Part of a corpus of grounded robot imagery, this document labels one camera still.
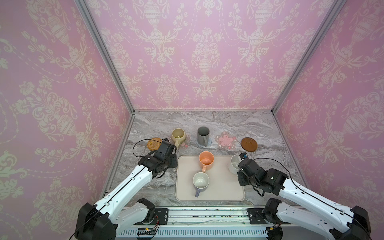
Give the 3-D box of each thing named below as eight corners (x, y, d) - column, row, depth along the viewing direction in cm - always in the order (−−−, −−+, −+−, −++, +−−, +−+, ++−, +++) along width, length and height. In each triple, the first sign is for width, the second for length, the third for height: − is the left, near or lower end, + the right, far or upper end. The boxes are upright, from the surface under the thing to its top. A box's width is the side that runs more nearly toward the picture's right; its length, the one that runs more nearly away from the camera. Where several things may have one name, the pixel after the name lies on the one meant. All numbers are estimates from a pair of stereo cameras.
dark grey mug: (194, 145, 103) (194, 135, 93) (199, 135, 108) (200, 124, 99) (205, 149, 101) (206, 139, 91) (210, 138, 107) (211, 128, 97)
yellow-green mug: (172, 149, 101) (170, 141, 94) (173, 136, 108) (172, 128, 100) (185, 149, 101) (184, 141, 94) (185, 136, 108) (184, 128, 100)
